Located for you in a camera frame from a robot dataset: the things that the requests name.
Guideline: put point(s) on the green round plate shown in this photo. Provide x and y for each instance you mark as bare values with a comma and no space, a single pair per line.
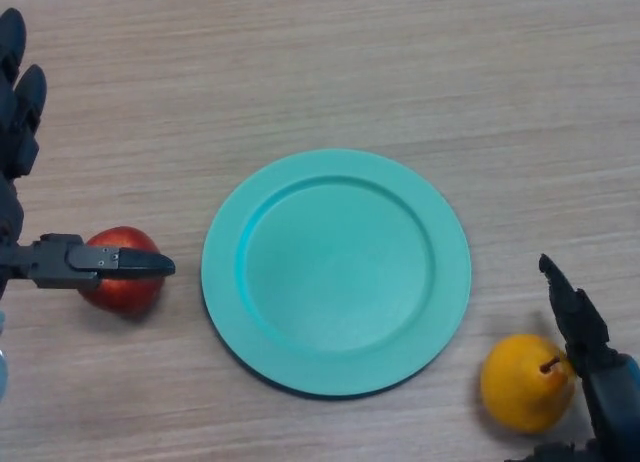
335,277

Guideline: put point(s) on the yellow pear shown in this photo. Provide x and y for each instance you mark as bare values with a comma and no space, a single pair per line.
520,397

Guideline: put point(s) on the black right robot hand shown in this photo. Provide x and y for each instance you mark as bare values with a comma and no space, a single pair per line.
605,382

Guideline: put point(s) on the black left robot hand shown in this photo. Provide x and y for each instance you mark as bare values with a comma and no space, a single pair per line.
55,262

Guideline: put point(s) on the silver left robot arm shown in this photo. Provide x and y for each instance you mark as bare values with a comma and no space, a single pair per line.
2,362

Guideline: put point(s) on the red apple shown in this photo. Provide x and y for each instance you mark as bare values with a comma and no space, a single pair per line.
122,294

